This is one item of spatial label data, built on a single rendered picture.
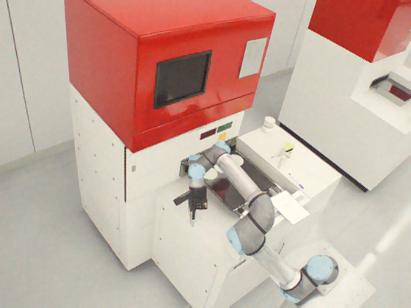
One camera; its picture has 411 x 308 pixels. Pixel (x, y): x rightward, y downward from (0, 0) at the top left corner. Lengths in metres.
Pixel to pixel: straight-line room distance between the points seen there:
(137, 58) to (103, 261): 1.74
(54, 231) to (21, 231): 0.26
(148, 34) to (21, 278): 1.99
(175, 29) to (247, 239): 0.88
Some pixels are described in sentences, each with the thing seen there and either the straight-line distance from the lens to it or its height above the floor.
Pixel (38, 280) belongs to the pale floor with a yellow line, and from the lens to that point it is 2.78.
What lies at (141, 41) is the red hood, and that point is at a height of 1.79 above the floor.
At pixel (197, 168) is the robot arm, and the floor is 1.25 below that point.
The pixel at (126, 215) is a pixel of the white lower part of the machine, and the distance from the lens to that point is 2.12.
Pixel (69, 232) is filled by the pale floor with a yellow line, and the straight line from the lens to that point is 2.96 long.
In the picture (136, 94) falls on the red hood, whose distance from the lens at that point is 1.52.
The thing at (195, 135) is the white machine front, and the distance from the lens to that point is 2.02.
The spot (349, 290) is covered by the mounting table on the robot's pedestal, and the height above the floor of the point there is 0.82.
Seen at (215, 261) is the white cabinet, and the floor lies 0.76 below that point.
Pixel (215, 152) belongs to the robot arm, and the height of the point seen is 1.31.
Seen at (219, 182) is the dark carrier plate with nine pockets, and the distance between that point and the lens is 2.10.
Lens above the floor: 2.38
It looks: 41 degrees down
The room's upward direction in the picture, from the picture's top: 12 degrees clockwise
